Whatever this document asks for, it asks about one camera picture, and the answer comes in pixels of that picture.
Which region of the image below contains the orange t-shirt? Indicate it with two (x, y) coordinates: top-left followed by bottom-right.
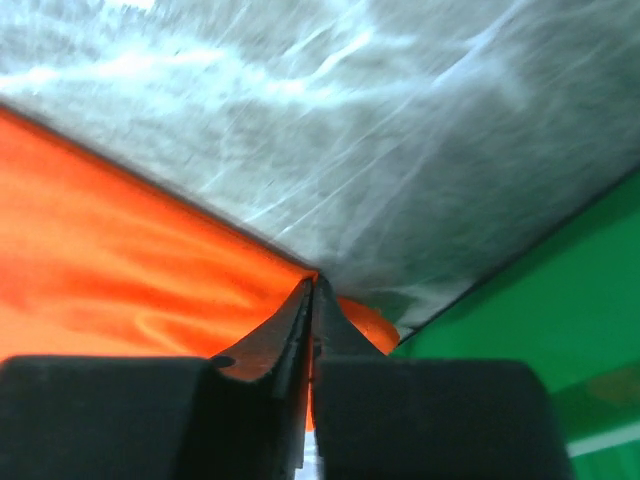
(0, 107), (400, 434)

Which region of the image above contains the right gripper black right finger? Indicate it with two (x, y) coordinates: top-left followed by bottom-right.
(312, 277), (573, 479)

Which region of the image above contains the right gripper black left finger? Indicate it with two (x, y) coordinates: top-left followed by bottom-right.
(1, 280), (312, 479)

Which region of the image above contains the green plastic bin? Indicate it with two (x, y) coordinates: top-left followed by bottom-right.
(397, 176), (639, 479)

